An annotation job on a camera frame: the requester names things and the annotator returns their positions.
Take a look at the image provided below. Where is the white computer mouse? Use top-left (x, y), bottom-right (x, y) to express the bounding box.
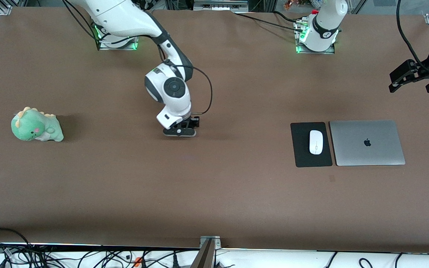
top-left (309, 130), bottom-right (324, 155)

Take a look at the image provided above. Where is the black mouse pad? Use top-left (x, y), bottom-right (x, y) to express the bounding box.
top-left (290, 122), bottom-right (333, 168)

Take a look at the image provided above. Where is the silver closed laptop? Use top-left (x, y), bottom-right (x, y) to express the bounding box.
top-left (329, 119), bottom-right (406, 166)

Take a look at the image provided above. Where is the grey electronics box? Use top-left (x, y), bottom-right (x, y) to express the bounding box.
top-left (193, 0), bottom-right (248, 12)

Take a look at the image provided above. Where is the green dinosaur plush toy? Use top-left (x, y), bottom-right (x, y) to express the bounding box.
top-left (11, 107), bottom-right (64, 143)

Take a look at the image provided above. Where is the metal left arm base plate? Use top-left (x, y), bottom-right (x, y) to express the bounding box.
top-left (294, 19), bottom-right (336, 55)

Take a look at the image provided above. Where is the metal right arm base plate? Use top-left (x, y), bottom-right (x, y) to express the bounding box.
top-left (96, 35), bottom-right (139, 51)

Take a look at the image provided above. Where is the black left base cable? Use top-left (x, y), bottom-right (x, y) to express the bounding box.
top-left (273, 10), bottom-right (302, 23)
top-left (234, 12), bottom-right (304, 32)

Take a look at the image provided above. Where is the metal table edge bracket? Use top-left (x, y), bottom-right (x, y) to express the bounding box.
top-left (190, 236), bottom-right (222, 268)

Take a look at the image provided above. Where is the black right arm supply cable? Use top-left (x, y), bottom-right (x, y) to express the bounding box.
top-left (63, 0), bottom-right (101, 51)

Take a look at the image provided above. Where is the black looping floor cable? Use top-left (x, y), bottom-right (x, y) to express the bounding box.
top-left (0, 228), bottom-right (32, 247)

